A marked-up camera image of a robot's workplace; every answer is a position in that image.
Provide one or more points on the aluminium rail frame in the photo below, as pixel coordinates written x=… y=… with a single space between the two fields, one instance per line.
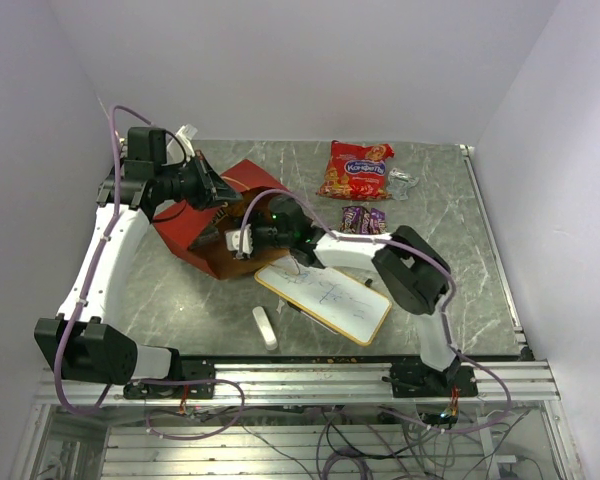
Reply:
x=311 y=421

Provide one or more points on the red paper bag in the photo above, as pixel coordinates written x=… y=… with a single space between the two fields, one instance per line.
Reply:
x=180 y=224

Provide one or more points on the silver foil snack packet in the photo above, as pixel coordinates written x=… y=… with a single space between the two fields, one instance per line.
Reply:
x=400 y=184

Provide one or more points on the white marker eraser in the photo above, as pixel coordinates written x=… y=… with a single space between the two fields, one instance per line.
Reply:
x=265 y=328

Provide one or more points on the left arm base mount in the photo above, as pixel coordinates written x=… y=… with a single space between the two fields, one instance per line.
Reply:
x=193 y=379

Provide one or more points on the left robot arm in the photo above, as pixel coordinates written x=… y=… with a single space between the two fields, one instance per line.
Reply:
x=82 y=341

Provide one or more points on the dark snack packets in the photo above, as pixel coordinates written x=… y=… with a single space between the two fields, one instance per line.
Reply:
x=210 y=234

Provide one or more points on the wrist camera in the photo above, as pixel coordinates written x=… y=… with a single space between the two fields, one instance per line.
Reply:
x=182 y=146
x=239 y=242

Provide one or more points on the red candy snack bag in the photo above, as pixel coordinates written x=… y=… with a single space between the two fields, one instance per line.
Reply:
x=356 y=172

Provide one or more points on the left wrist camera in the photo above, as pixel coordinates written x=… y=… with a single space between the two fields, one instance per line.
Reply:
x=182 y=146

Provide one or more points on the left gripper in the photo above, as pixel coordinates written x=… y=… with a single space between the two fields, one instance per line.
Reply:
x=212 y=187

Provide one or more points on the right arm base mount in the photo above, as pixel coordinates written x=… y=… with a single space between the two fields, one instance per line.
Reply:
x=410 y=377

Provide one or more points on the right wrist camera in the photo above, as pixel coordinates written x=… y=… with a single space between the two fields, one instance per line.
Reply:
x=239 y=242

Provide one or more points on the purple candy packet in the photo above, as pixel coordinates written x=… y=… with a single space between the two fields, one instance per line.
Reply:
x=355 y=220
x=374 y=222

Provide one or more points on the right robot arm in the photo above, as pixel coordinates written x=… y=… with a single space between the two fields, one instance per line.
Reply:
x=415 y=275

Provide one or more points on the small whiteboard orange frame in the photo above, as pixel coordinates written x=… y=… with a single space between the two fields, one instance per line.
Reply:
x=332 y=298

